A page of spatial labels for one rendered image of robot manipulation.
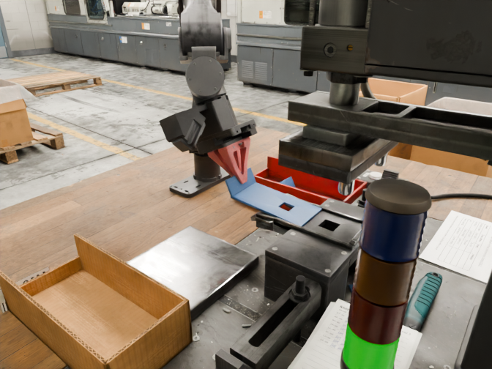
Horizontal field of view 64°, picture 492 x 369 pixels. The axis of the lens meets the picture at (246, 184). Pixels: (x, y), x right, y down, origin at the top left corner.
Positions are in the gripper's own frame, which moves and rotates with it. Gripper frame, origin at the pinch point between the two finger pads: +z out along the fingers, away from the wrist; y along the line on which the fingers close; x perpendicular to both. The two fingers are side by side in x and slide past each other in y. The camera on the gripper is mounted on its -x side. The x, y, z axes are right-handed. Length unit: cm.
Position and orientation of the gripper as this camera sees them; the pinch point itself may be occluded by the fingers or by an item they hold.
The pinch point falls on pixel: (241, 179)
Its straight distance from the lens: 69.4
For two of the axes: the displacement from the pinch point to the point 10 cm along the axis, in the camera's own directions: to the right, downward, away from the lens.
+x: 6.1, -3.6, 7.1
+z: 3.5, 9.2, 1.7
